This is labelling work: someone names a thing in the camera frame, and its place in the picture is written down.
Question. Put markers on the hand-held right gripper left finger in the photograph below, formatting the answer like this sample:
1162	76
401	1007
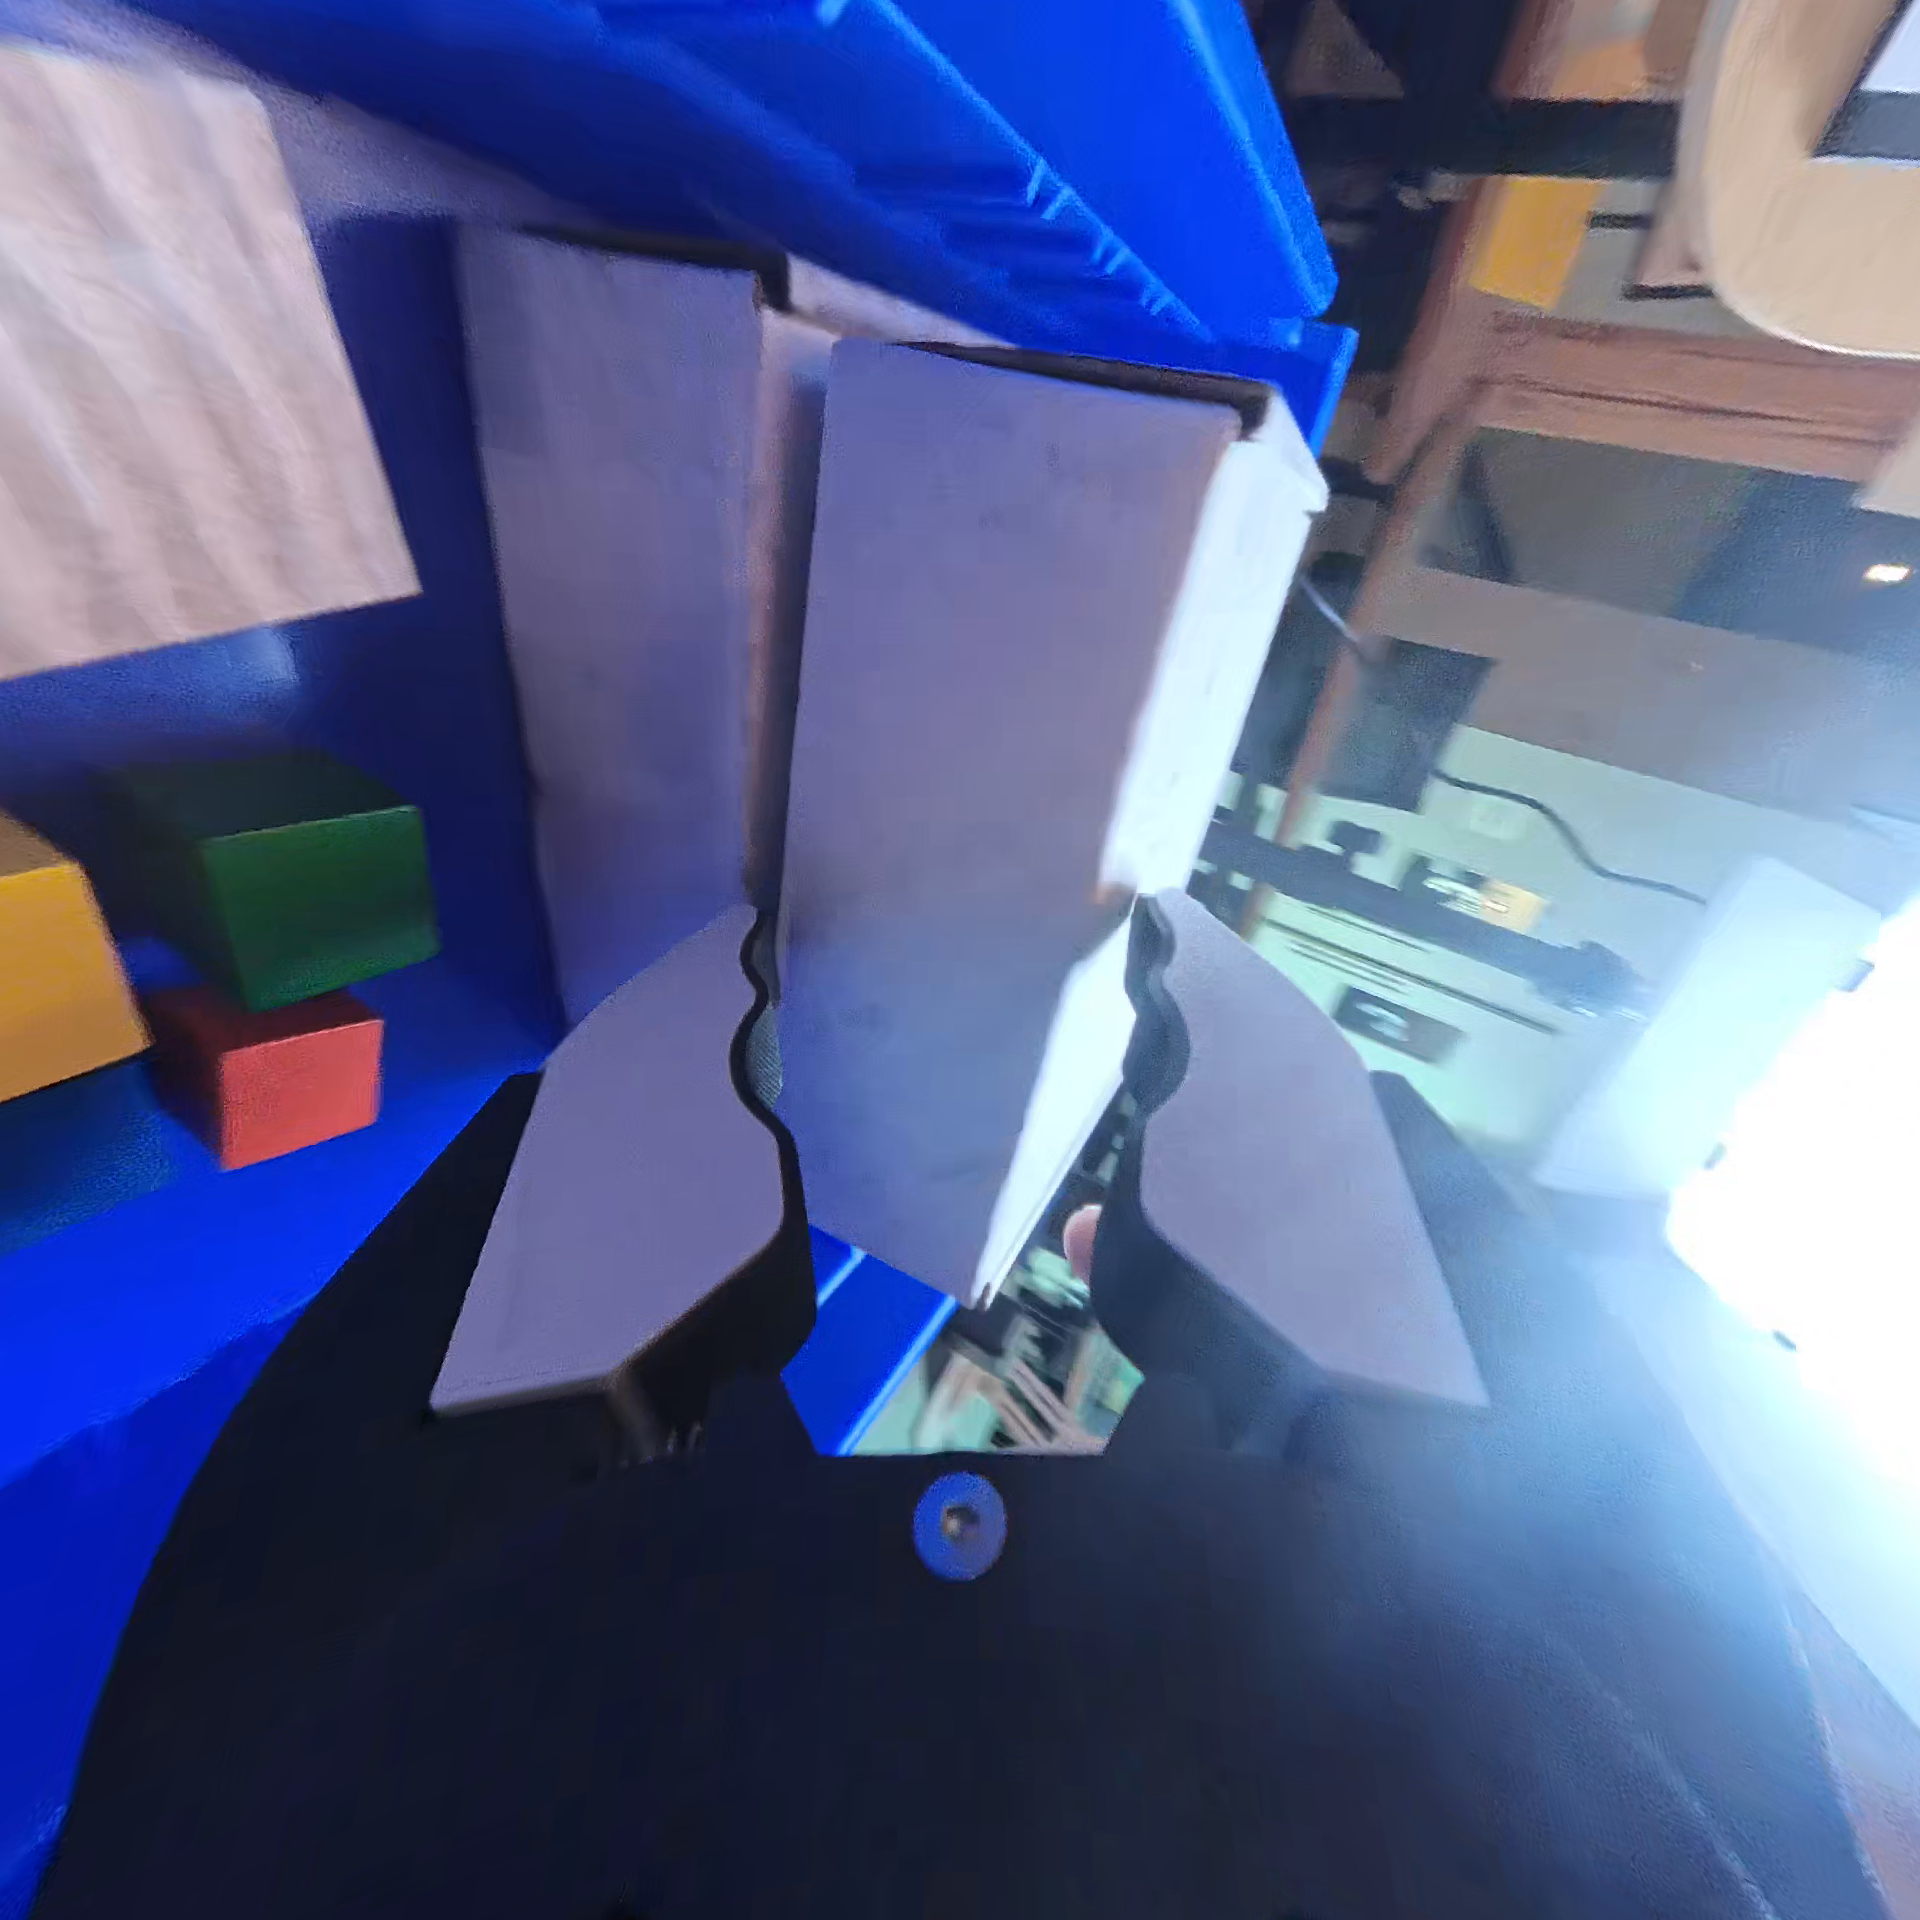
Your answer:
630	1200

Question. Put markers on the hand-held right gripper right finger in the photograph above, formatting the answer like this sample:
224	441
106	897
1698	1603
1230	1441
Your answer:
1289	1187

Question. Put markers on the red cube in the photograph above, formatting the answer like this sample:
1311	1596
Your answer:
279	1073

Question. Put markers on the green cube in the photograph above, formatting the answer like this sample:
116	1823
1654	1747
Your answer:
299	886

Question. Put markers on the cardboard box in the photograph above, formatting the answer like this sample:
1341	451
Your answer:
976	676

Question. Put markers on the yellow cube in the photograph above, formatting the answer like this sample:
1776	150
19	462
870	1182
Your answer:
53	961

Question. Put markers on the light wooden cube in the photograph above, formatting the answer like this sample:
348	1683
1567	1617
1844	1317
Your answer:
167	392

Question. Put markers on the blue plastic bin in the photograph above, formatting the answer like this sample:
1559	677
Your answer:
930	134

